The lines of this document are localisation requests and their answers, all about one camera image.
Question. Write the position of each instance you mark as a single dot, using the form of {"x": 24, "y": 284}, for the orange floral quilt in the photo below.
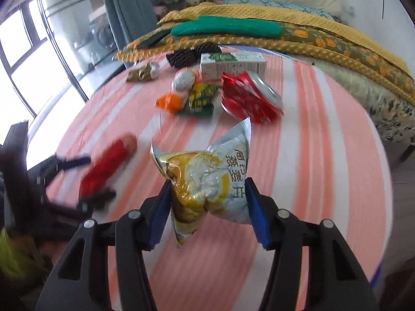
{"x": 324, "y": 43}

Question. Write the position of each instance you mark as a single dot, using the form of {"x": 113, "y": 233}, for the green folded cloth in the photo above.
{"x": 227, "y": 26}

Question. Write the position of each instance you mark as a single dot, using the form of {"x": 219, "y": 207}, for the blue patterned pillow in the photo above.
{"x": 259, "y": 1}
{"x": 311, "y": 11}

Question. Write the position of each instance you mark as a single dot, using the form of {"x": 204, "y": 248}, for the white round snack packet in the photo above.
{"x": 184, "y": 80}

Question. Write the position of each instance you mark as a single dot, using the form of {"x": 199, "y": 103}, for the silver yellow snack packet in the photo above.
{"x": 207, "y": 184}

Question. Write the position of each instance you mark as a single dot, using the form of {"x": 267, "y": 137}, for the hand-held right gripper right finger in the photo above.
{"x": 256, "y": 213}

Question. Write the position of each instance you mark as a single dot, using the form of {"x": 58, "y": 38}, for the white wardrobe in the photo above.
{"x": 382, "y": 5}

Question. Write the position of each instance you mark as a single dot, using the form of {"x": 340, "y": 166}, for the blue grey curtain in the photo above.
{"x": 129, "y": 13}

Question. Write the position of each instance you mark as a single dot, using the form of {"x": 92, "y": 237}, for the yellow dotted blanket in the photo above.
{"x": 291, "y": 14}

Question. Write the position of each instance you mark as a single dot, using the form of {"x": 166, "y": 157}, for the bed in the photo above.
{"x": 373, "y": 81}

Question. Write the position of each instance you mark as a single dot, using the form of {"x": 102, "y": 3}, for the green white milk carton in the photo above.
{"x": 231, "y": 66}

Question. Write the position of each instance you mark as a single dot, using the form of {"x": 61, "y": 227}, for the crushed red can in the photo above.
{"x": 249, "y": 100}

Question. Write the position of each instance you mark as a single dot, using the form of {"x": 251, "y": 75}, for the gold foil wrapper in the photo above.
{"x": 141, "y": 73}

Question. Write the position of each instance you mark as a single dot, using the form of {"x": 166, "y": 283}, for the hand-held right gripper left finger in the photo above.
{"x": 160, "y": 213}

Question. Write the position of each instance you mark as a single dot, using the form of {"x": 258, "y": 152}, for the black foam net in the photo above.
{"x": 191, "y": 56}

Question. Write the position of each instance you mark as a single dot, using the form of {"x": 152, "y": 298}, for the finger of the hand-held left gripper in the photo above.
{"x": 97, "y": 201}
{"x": 73, "y": 163}

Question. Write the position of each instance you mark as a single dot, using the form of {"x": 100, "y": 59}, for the black framed window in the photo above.
{"x": 19, "y": 48}

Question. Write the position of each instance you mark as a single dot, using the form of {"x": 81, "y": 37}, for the green yellow snack packet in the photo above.
{"x": 199, "y": 100}

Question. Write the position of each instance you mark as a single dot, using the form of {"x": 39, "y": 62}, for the pink striped tablecloth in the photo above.
{"x": 308, "y": 142}

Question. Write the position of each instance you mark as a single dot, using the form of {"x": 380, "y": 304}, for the washing machine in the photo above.
{"x": 102, "y": 34}

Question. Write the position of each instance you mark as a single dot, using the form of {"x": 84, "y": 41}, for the black framed glass door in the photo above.
{"x": 71, "y": 32}

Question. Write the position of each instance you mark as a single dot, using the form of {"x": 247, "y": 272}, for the orange wrapper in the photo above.
{"x": 168, "y": 102}

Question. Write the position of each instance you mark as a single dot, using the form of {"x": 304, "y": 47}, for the red sausage packet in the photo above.
{"x": 108, "y": 165}

